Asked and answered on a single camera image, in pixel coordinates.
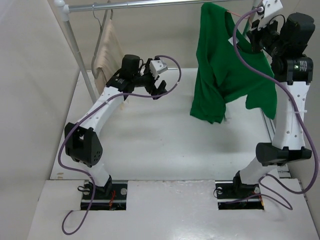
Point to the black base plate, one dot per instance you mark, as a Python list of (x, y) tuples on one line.
[(116, 200), (229, 197)]

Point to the beige ribbed garment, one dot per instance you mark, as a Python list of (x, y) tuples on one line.
[(109, 57)]

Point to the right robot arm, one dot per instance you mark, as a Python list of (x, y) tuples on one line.
[(293, 74)]

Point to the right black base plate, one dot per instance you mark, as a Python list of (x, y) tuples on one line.
[(229, 197)]

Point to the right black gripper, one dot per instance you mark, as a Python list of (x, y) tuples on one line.
[(255, 33)]

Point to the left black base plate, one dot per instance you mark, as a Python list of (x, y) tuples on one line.
[(116, 200)]

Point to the pink wire hanger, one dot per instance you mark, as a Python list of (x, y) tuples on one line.
[(243, 45)]

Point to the aluminium rail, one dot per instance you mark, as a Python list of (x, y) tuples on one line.
[(268, 125)]

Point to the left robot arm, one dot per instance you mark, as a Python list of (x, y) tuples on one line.
[(83, 145)]

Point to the grey plastic hanger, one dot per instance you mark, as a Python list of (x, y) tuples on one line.
[(96, 70)]

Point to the metal clothes rack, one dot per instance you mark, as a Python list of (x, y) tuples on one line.
[(144, 35)]

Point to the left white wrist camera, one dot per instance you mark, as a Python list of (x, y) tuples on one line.
[(157, 67)]

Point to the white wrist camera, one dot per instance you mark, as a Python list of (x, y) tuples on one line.
[(157, 67), (267, 10)]

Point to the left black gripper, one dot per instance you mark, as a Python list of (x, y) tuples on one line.
[(152, 89)]

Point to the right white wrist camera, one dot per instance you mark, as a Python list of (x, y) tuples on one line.
[(267, 10)]

